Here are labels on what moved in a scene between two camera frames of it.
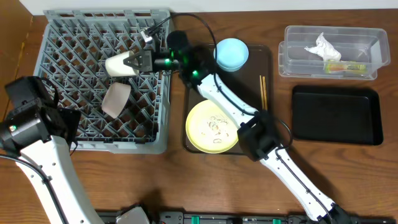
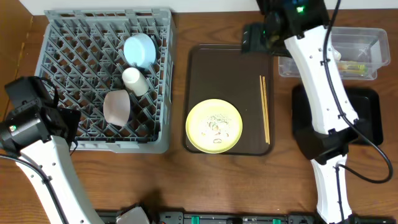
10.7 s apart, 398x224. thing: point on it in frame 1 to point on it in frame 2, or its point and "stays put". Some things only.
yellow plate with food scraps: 209,130 stays put
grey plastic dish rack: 119,114 stays put
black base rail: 253,216 stays put
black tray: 336,115 stays put
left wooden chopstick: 262,92 stays put
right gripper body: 159,65 to 248,45
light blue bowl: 231,54 to 140,50
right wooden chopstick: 265,94 stays put
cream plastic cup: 116,66 to 135,81
